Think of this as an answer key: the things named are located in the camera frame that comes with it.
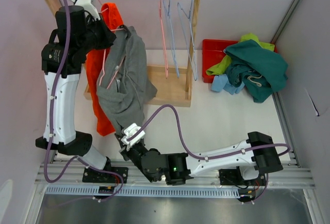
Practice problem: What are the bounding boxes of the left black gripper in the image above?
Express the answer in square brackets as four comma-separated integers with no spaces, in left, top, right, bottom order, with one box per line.
[78,12,116,54]

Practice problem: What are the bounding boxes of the orange shorts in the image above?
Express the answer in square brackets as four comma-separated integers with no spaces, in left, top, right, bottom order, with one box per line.
[86,3,123,136]

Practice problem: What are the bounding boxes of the grey shorts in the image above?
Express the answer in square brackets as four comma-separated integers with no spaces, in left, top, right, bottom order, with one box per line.
[96,26,157,134]

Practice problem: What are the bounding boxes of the blue wire hanger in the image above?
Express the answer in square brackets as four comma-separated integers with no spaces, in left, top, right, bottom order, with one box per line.
[177,0,198,81]
[163,0,180,78]

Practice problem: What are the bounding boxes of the light blue shorts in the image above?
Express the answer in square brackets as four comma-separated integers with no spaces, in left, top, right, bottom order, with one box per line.
[210,74,245,95]

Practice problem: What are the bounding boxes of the lime green shorts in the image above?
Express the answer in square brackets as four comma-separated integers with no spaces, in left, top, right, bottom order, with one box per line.
[202,33,275,76]

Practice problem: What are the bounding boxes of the teal shorts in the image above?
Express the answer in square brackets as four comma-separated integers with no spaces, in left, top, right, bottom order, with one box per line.
[225,40,288,103]

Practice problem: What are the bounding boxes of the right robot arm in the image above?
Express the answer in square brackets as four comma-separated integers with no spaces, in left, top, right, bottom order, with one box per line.
[116,132,283,185]

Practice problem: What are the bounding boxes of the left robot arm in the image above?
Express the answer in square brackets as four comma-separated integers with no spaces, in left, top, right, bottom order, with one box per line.
[36,5,116,183]

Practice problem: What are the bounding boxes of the wooden clothes rack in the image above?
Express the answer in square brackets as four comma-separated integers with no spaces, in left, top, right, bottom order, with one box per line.
[37,0,202,108]

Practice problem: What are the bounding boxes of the red plastic bin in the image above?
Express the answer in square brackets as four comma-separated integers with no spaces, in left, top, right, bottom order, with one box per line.
[202,39,286,87]

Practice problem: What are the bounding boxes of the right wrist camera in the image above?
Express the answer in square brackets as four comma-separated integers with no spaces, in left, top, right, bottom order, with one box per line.
[120,123,145,151]

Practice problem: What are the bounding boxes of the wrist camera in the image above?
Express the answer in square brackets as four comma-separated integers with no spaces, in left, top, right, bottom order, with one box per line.
[70,0,101,20]
[120,123,145,151]

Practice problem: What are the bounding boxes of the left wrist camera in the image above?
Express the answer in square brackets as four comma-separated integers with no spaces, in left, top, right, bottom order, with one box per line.
[70,0,101,20]

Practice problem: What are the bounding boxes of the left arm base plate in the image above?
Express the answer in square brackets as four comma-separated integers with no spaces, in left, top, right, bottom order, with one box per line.
[82,167,128,184]

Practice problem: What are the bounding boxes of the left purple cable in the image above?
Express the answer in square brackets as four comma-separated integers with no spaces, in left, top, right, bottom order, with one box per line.
[44,0,124,204]

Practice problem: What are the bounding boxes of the purple cable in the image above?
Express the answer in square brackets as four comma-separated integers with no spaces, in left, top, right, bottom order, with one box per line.
[44,0,124,204]
[128,104,292,205]

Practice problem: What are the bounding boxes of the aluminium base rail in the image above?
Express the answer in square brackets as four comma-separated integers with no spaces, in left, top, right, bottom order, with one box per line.
[36,152,315,189]

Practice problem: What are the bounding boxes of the white slotted cable duct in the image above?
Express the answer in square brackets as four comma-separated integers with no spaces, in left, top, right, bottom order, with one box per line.
[45,185,240,199]

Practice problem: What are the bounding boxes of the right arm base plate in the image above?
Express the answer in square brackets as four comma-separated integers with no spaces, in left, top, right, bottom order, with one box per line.
[219,168,266,187]

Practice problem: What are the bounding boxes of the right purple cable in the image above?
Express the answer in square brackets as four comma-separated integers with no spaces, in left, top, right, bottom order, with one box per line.
[128,104,292,205]

